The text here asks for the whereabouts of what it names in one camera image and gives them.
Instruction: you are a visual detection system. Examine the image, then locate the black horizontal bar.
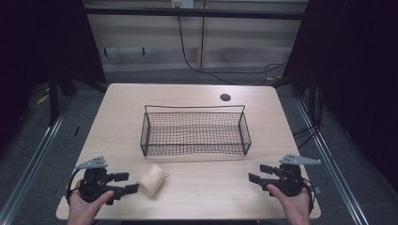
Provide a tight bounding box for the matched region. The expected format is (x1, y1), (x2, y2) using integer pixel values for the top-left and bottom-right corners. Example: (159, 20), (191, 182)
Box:
(84, 7), (306, 21)

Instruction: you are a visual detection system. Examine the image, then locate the dark curtain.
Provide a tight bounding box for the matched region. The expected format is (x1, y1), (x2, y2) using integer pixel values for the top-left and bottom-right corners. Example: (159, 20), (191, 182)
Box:
(0, 0), (107, 154)
(282, 0), (398, 191)

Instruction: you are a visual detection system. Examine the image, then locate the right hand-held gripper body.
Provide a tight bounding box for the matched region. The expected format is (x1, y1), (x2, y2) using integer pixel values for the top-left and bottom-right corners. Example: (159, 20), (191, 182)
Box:
(260, 153), (322, 198)

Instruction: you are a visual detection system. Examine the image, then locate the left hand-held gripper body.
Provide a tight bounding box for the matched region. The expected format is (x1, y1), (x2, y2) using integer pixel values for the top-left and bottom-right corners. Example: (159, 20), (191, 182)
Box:
(74, 156), (127, 206)

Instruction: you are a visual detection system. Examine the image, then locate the yellow floor marker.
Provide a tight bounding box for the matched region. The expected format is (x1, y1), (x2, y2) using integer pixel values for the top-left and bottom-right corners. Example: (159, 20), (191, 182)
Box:
(36, 93), (51, 105)

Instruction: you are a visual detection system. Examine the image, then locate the black wire mesh basket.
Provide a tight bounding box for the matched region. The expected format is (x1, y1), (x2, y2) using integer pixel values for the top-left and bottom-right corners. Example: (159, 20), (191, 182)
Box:
(139, 104), (253, 158)

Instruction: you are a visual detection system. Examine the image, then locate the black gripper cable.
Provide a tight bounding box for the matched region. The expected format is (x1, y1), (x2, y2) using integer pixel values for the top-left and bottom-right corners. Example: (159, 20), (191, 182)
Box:
(66, 168), (83, 204)
(301, 177), (315, 214)

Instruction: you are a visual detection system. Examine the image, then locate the person's left hand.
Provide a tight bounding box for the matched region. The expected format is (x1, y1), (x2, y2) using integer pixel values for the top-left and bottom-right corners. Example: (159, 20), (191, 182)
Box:
(67, 189), (115, 225)

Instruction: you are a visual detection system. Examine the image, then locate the person's right hand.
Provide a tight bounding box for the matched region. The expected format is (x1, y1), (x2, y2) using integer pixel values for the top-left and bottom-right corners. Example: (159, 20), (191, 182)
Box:
(266, 183), (312, 225)

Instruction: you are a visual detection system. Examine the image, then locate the white wall outlet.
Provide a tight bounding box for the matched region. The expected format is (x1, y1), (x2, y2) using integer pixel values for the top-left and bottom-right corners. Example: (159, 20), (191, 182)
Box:
(171, 0), (194, 9)

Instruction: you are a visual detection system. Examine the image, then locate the long black wall cable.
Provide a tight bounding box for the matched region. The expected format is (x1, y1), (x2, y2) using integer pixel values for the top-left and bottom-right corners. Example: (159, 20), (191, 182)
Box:
(176, 15), (235, 85)

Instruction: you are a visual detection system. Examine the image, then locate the metal floor rail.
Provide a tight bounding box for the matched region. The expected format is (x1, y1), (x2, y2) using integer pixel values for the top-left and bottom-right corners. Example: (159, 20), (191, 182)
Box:
(295, 98), (372, 225)
(0, 104), (70, 225)

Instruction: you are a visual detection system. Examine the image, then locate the black metal stand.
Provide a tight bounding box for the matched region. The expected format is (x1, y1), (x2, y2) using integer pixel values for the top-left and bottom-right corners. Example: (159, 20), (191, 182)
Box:
(47, 73), (61, 127)

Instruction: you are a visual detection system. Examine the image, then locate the looped black floor cable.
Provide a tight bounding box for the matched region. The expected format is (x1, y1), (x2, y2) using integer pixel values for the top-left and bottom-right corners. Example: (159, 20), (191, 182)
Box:
(256, 57), (289, 87)

